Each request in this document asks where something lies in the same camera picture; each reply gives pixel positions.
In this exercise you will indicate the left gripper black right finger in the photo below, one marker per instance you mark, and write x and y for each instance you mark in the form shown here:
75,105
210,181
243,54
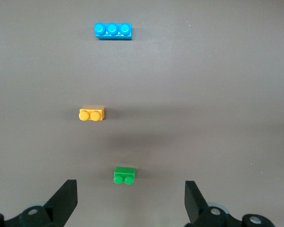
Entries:
196,203

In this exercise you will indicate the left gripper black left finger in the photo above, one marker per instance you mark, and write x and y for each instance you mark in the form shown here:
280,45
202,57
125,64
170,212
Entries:
61,203

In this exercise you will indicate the yellow two-stud toy block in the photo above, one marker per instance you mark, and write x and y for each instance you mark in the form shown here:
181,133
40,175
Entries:
92,114

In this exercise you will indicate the green two-stud toy block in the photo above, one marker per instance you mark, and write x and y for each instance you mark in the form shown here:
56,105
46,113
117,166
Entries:
124,173

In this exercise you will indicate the blue three-stud toy block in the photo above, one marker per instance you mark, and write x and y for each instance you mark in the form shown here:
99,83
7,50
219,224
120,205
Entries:
113,35

